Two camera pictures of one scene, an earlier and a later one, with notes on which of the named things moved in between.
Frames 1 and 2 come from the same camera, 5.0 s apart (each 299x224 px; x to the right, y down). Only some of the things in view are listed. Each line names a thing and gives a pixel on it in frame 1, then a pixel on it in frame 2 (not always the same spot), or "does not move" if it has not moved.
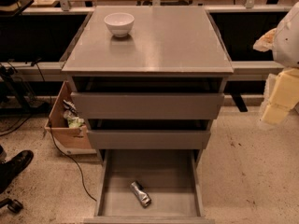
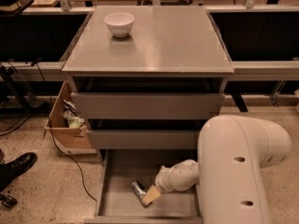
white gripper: x=287 y=42 -> x=163 y=180
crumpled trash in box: x=71 y=114 does not move
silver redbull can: x=143 y=197 does not move
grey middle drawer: x=149 y=140 does not move
